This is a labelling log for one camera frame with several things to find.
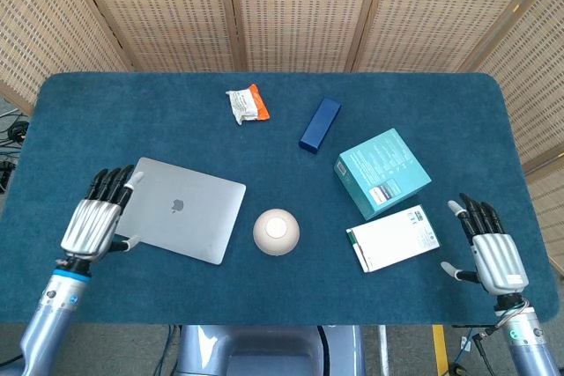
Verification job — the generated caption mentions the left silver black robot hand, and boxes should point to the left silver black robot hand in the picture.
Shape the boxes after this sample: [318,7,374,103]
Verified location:
[60,164,145,262]

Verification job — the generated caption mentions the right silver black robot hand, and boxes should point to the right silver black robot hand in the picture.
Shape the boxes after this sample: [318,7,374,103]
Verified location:
[440,192,530,296]

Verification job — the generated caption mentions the grey laptop computer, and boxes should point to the grey laptop computer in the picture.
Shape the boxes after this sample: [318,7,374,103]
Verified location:
[115,156,248,266]

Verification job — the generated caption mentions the yellow floor tape strip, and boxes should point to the yellow floor tape strip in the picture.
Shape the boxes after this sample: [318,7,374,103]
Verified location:
[431,325,450,376]

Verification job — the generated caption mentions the flat white box green edge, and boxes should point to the flat white box green edge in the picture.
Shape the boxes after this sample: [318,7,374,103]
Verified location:
[345,204,442,274]

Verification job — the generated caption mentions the teal cardboard box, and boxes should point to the teal cardboard box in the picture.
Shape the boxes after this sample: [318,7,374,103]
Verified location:
[333,128,433,222]

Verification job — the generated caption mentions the white upturned bowl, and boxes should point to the white upturned bowl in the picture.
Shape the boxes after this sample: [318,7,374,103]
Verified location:
[252,208,301,257]

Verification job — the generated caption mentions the orange white snack packet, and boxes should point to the orange white snack packet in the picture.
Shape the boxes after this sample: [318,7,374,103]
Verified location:
[225,83,271,126]

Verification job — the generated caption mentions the blue table cloth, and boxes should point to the blue table cloth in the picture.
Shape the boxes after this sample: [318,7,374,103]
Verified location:
[0,71,560,328]

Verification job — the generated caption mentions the grey-blue robot torso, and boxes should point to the grey-blue robot torso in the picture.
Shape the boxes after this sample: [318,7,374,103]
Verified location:
[175,325,367,376]

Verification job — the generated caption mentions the navy blue oblong box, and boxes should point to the navy blue oblong box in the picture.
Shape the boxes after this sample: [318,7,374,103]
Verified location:
[298,97,343,157]

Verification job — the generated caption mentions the woven wooden folding screen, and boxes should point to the woven wooden folding screen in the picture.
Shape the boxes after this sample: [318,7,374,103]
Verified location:
[0,0,564,271]

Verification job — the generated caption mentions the cables under table edge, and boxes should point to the cables under table edge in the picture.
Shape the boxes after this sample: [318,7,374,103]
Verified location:
[451,323,497,376]

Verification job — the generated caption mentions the black floor cables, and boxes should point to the black floor cables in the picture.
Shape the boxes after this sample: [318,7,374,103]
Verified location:
[0,114,30,192]

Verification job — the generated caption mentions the blue hanging cable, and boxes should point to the blue hanging cable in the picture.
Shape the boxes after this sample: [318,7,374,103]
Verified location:
[159,325,178,376]

